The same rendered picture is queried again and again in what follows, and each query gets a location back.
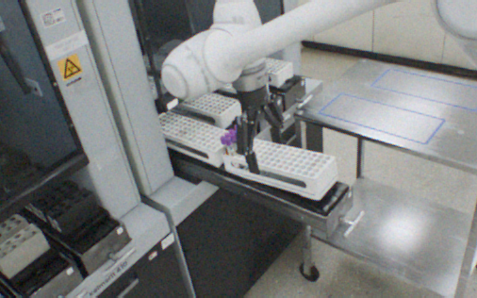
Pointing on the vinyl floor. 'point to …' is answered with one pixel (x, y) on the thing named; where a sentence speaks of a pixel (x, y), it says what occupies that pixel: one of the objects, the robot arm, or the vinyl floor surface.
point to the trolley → (450, 248)
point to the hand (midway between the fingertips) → (266, 155)
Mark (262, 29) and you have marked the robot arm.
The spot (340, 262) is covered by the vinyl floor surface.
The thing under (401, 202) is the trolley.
